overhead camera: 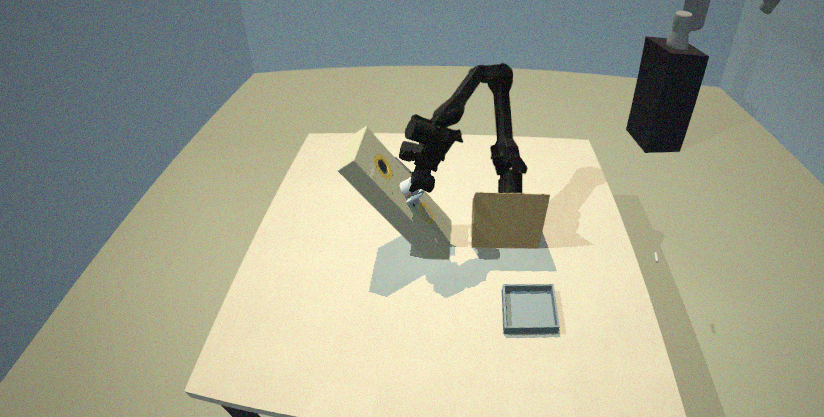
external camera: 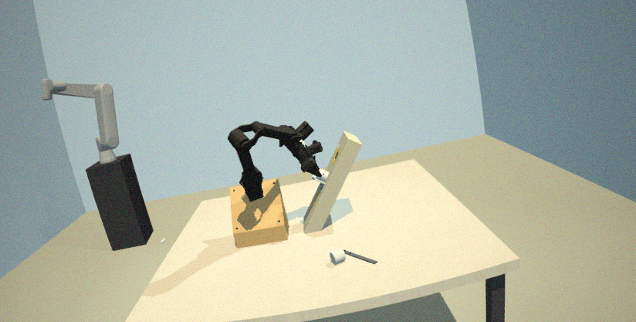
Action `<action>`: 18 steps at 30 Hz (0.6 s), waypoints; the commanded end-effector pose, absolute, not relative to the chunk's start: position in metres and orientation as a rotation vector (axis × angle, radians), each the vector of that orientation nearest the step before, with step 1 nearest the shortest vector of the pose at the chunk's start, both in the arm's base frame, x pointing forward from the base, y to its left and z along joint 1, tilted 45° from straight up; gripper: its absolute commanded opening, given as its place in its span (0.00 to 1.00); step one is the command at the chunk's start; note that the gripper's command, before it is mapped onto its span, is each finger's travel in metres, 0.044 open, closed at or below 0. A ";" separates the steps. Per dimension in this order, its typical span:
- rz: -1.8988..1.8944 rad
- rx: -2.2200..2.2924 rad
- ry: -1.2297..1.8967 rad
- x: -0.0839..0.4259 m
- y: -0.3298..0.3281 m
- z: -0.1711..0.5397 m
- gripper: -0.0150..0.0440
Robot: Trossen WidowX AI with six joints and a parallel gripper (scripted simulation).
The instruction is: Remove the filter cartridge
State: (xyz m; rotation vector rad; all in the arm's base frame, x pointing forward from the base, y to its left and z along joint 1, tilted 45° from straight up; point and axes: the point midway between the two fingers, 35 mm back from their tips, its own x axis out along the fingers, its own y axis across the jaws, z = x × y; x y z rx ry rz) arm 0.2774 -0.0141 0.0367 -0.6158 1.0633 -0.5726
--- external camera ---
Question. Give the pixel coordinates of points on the white cylinder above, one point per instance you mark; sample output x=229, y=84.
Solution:
x=337, y=256
x=324, y=175

